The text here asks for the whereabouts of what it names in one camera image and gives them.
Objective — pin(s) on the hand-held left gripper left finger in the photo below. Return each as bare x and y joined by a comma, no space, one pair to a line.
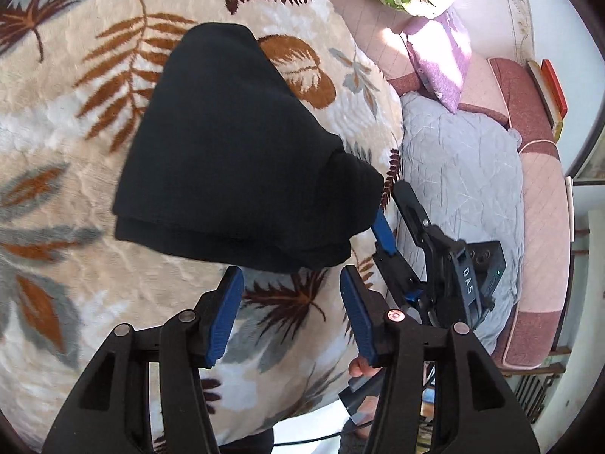
224,321

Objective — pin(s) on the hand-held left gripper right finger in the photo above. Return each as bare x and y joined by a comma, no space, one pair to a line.
359,317

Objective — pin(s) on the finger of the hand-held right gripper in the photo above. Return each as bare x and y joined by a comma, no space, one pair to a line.
384,236
411,213

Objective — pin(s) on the black pants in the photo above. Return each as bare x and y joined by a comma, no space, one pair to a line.
227,151

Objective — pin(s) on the person's right hand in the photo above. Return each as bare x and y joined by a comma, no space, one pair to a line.
361,368

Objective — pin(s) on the grey quilted blanket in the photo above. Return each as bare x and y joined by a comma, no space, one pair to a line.
463,165

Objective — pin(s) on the pink quilted mattress pad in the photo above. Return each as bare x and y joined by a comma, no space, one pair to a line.
543,198

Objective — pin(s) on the purple pillow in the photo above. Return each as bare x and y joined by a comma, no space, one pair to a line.
439,66

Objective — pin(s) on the red and beige books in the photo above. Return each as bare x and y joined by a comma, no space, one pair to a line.
539,87

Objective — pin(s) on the red book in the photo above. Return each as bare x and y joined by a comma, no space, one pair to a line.
554,85

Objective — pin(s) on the leaf print fleece blanket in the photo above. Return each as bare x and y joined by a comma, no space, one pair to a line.
71,127

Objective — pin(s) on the wooden bed frame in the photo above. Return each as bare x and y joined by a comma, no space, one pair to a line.
534,368

